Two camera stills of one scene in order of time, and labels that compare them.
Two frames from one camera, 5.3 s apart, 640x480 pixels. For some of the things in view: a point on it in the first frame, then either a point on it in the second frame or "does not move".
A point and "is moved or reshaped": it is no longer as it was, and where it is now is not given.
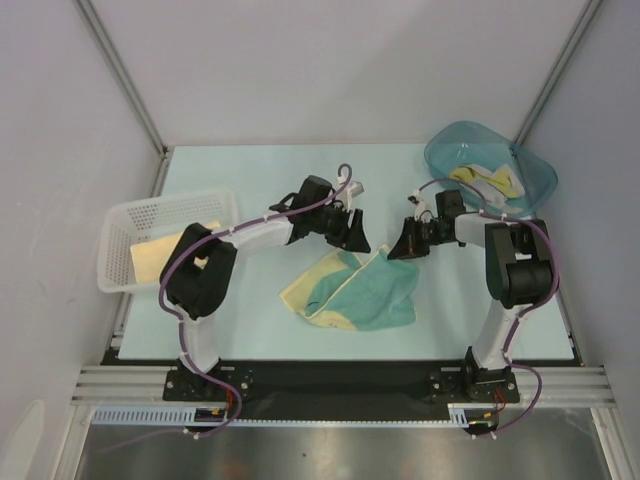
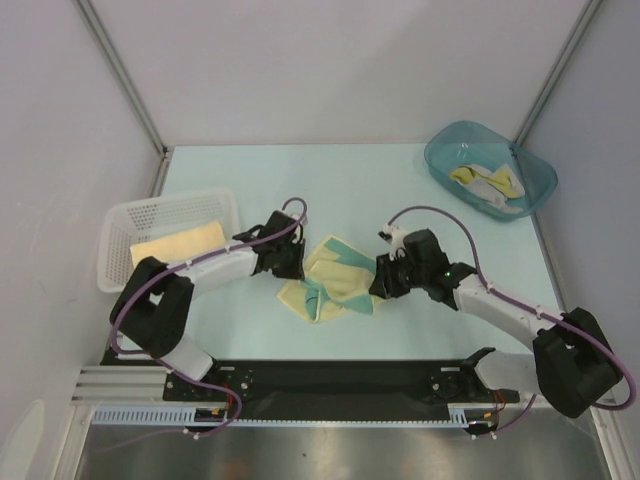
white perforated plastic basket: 131,221 does not move
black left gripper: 356,241 to 296,271
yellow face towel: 149,259 does not move
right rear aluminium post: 557,70 does not move
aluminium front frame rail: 572,385 does not move
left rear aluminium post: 118,65 does not move
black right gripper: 415,236 to 386,281
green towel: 375,294 is moved or reshaped
